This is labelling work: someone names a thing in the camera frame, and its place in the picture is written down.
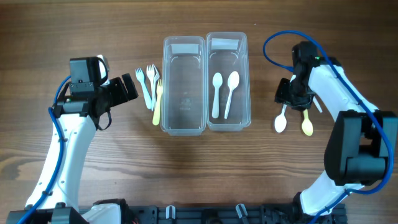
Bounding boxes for light blue plastic fork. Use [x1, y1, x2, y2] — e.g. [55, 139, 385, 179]
[136, 68, 152, 110]

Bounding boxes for white plastic fork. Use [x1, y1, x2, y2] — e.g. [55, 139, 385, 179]
[146, 65, 155, 110]

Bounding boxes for white spoon bowl down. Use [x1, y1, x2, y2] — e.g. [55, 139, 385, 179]
[274, 104, 287, 133]

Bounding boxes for yellow plastic fork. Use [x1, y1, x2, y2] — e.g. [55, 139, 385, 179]
[152, 80, 163, 126]

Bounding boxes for yellow plastic spoon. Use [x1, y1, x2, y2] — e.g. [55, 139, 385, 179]
[302, 110, 313, 136]

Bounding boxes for white spoon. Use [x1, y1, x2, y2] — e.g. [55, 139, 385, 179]
[224, 71, 239, 119]
[313, 96, 323, 113]

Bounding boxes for white spoon diagonal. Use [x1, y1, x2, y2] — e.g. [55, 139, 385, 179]
[211, 72, 223, 118]

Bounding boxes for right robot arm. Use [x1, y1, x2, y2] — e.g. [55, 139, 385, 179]
[275, 41, 397, 222]

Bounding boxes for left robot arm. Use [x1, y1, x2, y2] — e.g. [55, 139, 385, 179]
[6, 55, 138, 223]

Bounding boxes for left clear plastic container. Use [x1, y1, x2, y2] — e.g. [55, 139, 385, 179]
[160, 36, 206, 136]

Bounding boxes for clear plastic container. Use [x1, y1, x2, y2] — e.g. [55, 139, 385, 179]
[160, 36, 206, 136]
[205, 32, 251, 131]

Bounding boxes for right clear plastic container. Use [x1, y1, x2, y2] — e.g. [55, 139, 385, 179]
[205, 32, 251, 131]

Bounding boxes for left blue cable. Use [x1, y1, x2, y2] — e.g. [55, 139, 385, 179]
[17, 74, 72, 224]

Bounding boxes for blue cable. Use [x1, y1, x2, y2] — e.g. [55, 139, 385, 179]
[17, 74, 72, 224]
[262, 29, 395, 224]

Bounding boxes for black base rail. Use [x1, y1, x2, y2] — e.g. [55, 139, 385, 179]
[124, 203, 348, 224]

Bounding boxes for right blue cable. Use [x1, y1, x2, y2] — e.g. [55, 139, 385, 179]
[262, 29, 395, 224]

